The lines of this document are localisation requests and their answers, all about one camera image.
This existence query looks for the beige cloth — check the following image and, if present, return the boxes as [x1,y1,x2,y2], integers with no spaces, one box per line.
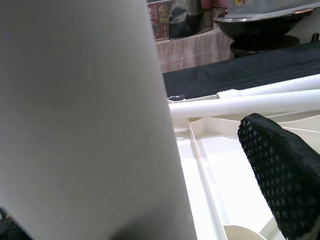
[154,24,235,73]

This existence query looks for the black bag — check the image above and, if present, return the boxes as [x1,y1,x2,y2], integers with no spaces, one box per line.
[168,0,216,40]

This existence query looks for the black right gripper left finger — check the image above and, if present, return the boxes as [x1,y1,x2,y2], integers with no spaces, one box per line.
[0,207,33,240]

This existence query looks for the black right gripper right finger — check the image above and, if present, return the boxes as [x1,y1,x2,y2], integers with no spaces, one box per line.
[236,112,320,240]

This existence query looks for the black tablecloth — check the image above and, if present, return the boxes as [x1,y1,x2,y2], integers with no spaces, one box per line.
[161,41,320,101]

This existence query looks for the red printed box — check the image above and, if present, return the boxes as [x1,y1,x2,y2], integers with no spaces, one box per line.
[147,0,175,42]

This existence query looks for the black round bowl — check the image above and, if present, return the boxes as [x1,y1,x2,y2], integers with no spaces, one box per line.
[213,8,315,60]

